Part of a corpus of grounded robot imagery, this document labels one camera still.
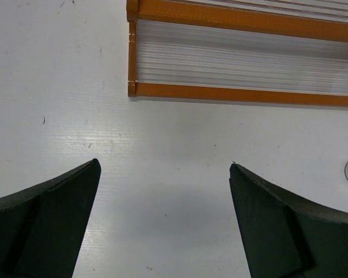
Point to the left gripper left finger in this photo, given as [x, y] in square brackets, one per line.
[42, 227]

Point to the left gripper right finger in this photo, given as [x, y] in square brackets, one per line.
[284, 234]

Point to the orange three-tier wooden shelf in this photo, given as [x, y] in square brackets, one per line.
[278, 52]

